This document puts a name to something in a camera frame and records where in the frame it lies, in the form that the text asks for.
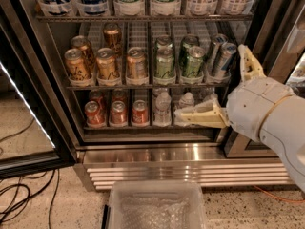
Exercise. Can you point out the green label bottle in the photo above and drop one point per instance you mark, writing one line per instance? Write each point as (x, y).
(165, 7)
(129, 7)

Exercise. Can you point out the open glass fridge door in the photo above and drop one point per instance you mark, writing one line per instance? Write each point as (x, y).
(30, 139)

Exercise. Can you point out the red can back left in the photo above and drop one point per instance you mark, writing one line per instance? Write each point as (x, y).
(98, 96)

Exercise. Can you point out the red can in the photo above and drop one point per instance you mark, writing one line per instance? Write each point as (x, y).
(119, 95)
(140, 115)
(118, 114)
(98, 96)
(94, 114)

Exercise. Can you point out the red can front middle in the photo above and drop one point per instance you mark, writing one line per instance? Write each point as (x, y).
(118, 114)

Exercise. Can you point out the gold can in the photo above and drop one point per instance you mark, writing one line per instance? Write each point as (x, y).
(113, 37)
(77, 68)
(83, 44)
(108, 73)
(137, 67)

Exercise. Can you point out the water bottle right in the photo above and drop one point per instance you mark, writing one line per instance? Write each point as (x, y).
(210, 97)

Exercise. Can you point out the stainless steel fridge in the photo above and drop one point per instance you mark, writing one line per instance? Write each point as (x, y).
(203, 155)

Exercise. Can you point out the water bottle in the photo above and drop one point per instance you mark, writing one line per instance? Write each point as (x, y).
(162, 110)
(210, 97)
(184, 106)

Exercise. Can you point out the red can front left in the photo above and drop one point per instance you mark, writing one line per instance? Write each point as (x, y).
(94, 114)

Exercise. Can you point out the green can back left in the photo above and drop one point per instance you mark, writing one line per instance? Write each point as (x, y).
(163, 41)

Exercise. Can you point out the green can front right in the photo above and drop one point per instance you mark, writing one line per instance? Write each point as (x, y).
(192, 65)

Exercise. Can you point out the gold can front left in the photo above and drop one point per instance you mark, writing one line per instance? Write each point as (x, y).
(77, 68)

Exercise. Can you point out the gold can back middle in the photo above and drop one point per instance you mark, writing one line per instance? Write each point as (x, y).
(113, 37)

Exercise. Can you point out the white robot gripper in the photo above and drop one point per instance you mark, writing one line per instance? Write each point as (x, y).
(254, 107)

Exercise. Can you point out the green label bottle left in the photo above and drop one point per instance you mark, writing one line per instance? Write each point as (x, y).
(129, 7)

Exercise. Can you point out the clear plastic bin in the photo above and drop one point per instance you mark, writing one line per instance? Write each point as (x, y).
(155, 204)

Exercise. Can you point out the green can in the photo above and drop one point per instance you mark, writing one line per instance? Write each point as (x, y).
(187, 41)
(163, 41)
(192, 65)
(164, 72)

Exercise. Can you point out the gold can back left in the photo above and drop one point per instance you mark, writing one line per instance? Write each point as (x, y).
(83, 44)

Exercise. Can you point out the gold can front middle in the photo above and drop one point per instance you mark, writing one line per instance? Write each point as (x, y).
(108, 73)

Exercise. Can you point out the water bottle left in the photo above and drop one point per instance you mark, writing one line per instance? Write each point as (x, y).
(162, 110)

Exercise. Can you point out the red can back middle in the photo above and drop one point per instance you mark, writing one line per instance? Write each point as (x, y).
(119, 95)

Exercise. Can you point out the gold can front right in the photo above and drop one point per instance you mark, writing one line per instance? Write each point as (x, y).
(137, 67)

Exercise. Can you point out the silver blue can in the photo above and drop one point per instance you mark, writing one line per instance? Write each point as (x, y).
(216, 42)
(223, 60)

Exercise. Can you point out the red can front right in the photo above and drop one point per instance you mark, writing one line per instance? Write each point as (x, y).
(140, 115)

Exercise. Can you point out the green can front left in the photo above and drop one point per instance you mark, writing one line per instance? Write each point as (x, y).
(164, 72)

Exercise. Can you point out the green can back right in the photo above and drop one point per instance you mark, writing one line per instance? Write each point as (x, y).
(187, 41)

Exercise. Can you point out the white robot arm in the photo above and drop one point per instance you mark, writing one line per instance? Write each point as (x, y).
(284, 132)

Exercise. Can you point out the silver blue can front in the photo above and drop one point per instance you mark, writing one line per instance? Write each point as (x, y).
(223, 60)

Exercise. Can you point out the water bottle middle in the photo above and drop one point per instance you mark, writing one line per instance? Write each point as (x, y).
(184, 106)

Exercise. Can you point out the green label bottle right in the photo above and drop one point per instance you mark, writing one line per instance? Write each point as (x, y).
(165, 7)

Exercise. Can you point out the silver blue can back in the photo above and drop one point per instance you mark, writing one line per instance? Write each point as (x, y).
(216, 42)

